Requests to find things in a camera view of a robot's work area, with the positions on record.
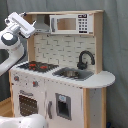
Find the red stove knob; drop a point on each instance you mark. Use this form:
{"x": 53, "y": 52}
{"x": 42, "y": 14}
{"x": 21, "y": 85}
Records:
{"x": 35, "y": 84}
{"x": 16, "y": 78}

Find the red right stove knob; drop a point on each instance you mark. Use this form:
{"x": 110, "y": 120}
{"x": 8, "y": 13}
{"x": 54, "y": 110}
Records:
{"x": 35, "y": 84}

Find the black toy stovetop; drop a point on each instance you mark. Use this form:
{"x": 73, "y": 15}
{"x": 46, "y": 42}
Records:
{"x": 38, "y": 66}

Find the white toy microwave door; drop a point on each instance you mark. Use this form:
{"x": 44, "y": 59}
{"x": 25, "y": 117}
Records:
{"x": 71, "y": 24}

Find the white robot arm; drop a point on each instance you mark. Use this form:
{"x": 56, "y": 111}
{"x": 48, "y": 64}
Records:
{"x": 9, "y": 41}

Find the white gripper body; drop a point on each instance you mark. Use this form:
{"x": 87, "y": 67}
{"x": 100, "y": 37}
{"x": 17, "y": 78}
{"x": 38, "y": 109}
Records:
{"x": 16, "y": 23}

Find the wooden toy kitchen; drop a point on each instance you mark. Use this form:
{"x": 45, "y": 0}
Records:
{"x": 63, "y": 50}

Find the black toy faucet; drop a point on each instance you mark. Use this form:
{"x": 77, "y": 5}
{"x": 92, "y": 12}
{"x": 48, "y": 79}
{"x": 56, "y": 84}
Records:
{"x": 83, "y": 64}

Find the white toy oven door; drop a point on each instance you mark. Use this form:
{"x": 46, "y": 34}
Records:
{"x": 27, "y": 102}

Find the grey range hood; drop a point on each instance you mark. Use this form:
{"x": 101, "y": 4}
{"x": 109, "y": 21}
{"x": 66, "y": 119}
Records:
{"x": 41, "y": 23}

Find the grey toy sink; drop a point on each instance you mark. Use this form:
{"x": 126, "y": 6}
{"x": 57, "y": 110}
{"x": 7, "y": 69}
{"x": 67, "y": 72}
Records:
{"x": 73, "y": 74}

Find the white fridge door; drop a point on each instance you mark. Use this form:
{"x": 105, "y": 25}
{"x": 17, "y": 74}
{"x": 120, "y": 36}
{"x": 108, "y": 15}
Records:
{"x": 65, "y": 108}

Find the red left stove knob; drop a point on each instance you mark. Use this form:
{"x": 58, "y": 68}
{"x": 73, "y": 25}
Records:
{"x": 16, "y": 78}

